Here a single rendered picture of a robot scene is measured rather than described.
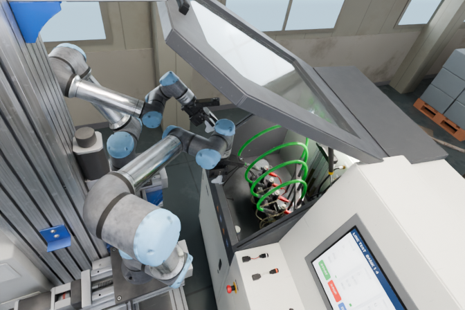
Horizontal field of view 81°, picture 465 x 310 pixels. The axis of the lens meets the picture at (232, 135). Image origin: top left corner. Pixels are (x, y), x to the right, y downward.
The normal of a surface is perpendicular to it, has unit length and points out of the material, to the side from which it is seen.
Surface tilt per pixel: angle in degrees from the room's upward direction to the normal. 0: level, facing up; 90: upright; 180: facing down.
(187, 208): 0
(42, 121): 90
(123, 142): 7
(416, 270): 76
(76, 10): 90
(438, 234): 0
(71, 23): 90
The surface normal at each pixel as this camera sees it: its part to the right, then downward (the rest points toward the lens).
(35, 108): 0.37, 0.68
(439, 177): 0.13, -0.71
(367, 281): -0.90, -0.07
